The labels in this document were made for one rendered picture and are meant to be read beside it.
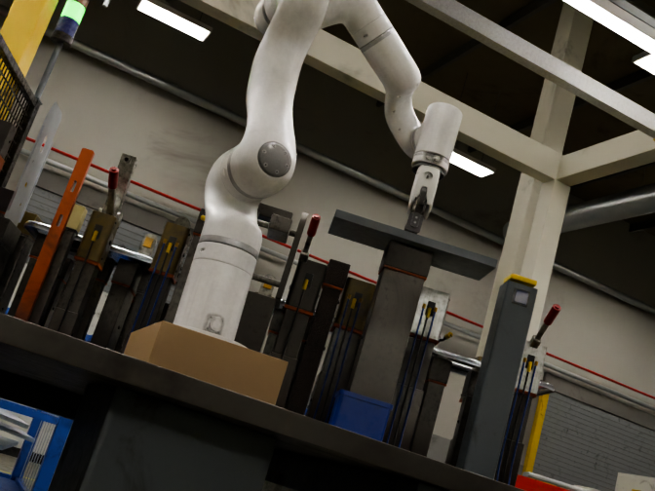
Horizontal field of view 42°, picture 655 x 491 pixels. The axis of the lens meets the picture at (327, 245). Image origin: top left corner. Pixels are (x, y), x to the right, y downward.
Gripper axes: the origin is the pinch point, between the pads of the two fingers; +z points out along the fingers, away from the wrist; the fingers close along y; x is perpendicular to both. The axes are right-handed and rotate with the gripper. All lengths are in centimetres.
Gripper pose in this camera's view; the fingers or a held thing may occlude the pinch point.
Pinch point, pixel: (410, 233)
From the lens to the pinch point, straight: 192.6
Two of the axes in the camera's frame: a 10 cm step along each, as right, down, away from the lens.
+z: -2.8, 9.2, -2.7
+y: -0.3, 2.7, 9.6
